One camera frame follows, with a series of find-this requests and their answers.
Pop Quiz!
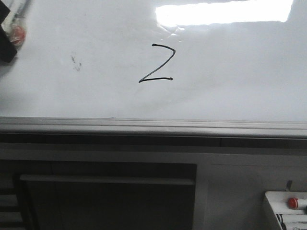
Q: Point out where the white whiteboard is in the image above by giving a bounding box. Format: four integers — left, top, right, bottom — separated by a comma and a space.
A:
0, 0, 307, 122

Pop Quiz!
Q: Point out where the red-capped white marker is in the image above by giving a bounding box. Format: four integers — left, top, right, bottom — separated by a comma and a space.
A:
287, 197, 307, 210

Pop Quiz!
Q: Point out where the grey whiteboard marker tray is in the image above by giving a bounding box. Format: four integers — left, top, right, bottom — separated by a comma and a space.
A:
0, 117, 307, 148

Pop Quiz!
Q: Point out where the white marker with red tape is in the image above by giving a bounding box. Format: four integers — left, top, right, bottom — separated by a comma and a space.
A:
1, 0, 30, 46

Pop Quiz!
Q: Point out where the black-striped marker in box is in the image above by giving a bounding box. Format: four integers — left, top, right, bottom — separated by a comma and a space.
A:
276, 214, 307, 230

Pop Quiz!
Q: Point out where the white storage box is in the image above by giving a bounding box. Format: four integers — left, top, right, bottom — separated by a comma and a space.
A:
263, 191, 307, 230

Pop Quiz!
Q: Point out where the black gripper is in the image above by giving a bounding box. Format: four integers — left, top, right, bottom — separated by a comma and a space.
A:
0, 1, 17, 63

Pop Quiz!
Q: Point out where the dark cabinet panel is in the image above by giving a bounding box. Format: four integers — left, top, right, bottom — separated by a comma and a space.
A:
0, 160, 197, 230

